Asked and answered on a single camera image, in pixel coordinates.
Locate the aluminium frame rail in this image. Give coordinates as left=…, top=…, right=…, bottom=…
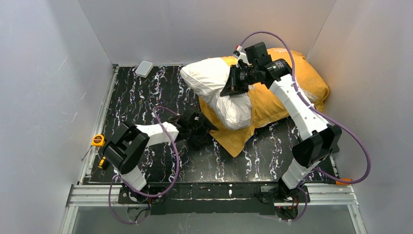
left=59, top=64, right=120, bottom=234

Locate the yellow and blue pillowcase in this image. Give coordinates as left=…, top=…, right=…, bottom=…
left=199, top=48, right=329, bottom=157

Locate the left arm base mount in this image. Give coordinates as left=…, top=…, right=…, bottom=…
left=116, top=182, right=167, bottom=206

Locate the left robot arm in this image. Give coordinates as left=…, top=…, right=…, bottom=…
left=102, top=107, right=218, bottom=198

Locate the orange handled tool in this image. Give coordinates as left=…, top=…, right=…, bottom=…
left=335, top=178, right=353, bottom=185

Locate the white pillow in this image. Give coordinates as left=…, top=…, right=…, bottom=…
left=180, top=57, right=252, bottom=130

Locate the yellow tape measure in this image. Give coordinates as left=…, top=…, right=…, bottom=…
left=91, top=134, right=105, bottom=147

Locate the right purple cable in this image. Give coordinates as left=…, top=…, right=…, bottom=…
left=239, top=31, right=372, bottom=223

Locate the yellow black screwdriver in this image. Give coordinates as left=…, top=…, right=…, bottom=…
left=98, top=156, right=109, bottom=170

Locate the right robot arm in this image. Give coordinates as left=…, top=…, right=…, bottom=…
left=220, top=42, right=342, bottom=191

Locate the small white box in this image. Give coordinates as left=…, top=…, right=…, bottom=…
left=134, top=61, right=153, bottom=78

